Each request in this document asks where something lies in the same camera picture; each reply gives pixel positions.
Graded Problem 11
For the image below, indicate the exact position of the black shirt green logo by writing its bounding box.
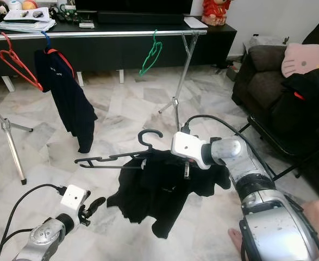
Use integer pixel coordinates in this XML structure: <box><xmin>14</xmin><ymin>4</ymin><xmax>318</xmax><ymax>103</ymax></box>
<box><xmin>106</xmin><ymin>150</ymin><xmax>232</xmax><ymax>240</ymax></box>

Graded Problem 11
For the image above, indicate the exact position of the black plastic hanger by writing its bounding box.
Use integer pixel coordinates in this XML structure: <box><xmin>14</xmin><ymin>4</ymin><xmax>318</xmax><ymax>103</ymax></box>
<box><xmin>74</xmin><ymin>129</ymin><xmax>164</xmax><ymax>170</ymax></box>

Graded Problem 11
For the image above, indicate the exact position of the green plastic hanger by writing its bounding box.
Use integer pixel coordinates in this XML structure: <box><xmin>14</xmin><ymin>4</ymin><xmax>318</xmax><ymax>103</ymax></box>
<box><xmin>139</xmin><ymin>30</ymin><xmax>164</xmax><ymax>77</ymax></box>

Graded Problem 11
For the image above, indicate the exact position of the blue hanger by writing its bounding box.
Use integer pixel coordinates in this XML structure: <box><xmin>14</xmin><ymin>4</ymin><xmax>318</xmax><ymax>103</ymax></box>
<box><xmin>41</xmin><ymin>30</ymin><xmax>53</xmax><ymax>49</ymax></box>

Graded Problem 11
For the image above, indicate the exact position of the navy shirt with red collar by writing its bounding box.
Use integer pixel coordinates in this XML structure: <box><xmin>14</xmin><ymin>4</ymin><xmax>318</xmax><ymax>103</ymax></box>
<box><xmin>33</xmin><ymin>47</ymin><xmax>98</xmax><ymax>154</ymax></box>

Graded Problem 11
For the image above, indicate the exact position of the dark brown sofa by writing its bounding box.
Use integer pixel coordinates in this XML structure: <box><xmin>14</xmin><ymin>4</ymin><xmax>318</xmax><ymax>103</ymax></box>
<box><xmin>231</xmin><ymin>22</ymin><xmax>319</xmax><ymax>164</ymax></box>

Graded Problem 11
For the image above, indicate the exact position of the black TV cabinet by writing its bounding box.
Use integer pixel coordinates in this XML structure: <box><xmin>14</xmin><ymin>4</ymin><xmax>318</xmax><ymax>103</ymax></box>
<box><xmin>0</xmin><ymin>18</ymin><xmax>237</xmax><ymax>79</ymax></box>

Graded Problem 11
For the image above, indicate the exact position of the black folded garment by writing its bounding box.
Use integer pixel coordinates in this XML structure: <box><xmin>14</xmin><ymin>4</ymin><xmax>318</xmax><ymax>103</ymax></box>
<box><xmin>283</xmin><ymin>66</ymin><xmax>319</xmax><ymax>142</ymax></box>

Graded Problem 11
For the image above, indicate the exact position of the white paper sheet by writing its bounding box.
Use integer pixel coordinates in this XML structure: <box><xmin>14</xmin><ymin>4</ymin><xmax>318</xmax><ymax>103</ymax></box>
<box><xmin>183</xmin><ymin>16</ymin><xmax>209</xmax><ymax>29</ymax></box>

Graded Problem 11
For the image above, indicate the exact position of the white cloth covered side table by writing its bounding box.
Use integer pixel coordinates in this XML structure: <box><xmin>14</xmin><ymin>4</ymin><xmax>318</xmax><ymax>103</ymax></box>
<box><xmin>242</xmin><ymin>35</ymin><xmax>290</xmax><ymax>52</ymax></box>

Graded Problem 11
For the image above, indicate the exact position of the silver metal clothes rack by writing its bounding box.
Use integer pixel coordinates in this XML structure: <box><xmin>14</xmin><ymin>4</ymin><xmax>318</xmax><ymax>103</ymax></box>
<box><xmin>0</xmin><ymin>29</ymin><xmax>209</xmax><ymax>185</ymax></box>

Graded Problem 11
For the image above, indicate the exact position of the black soundbar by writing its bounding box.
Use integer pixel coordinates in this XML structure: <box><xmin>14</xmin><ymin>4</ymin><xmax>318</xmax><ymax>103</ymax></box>
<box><xmin>97</xmin><ymin>11</ymin><xmax>186</xmax><ymax>25</ymax></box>

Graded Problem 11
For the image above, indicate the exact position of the red and gold statue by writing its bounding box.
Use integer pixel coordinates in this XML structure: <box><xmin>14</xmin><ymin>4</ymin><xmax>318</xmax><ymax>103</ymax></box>
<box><xmin>200</xmin><ymin>0</ymin><xmax>234</xmax><ymax>27</ymax></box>

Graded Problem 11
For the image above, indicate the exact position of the pink Hello Kitty cushion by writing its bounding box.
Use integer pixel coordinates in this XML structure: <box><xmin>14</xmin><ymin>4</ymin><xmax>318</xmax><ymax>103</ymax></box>
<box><xmin>282</xmin><ymin>42</ymin><xmax>319</xmax><ymax>78</ymax></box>

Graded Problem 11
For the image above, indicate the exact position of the black flat television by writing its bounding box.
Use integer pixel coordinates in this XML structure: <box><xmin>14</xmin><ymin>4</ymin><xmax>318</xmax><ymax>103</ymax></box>
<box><xmin>72</xmin><ymin>0</ymin><xmax>192</xmax><ymax>14</ymax></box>

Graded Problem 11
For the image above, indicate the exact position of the stack of papers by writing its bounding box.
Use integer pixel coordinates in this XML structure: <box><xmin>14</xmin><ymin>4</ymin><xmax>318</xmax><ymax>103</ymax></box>
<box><xmin>3</xmin><ymin>7</ymin><xmax>57</xmax><ymax>33</ymax></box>

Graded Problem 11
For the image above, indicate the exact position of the orange round ornament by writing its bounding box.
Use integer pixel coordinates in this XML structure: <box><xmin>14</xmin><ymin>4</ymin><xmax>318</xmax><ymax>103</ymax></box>
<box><xmin>21</xmin><ymin>0</ymin><xmax>39</xmax><ymax>10</ymax></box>

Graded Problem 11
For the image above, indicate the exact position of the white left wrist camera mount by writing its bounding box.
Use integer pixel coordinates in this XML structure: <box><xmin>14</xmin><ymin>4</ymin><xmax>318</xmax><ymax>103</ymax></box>
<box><xmin>60</xmin><ymin>185</ymin><xmax>90</xmax><ymax>212</ymax></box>

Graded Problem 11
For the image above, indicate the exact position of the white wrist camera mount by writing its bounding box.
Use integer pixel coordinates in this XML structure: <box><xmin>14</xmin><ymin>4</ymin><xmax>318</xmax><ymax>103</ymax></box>
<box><xmin>170</xmin><ymin>130</ymin><xmax>209</xmax><ymax>166</ymax></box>
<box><xmin>60</xmin><ymin>185</ymin><xmax>90</xmax><ymax>212</ymax></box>

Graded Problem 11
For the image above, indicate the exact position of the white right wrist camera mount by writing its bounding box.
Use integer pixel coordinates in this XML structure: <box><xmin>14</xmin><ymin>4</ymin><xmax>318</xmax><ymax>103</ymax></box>
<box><xmin>170</xmin><ymin>130</ymin><xmax>209</xmax><ymax>166</ymax></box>

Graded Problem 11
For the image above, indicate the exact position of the red wire hanger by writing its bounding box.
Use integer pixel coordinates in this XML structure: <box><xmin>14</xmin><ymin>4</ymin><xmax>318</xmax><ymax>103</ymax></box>
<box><xmin>0</xmin><ymin>32</ymin><xmax>45</xmax><ymax>92</ymax></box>

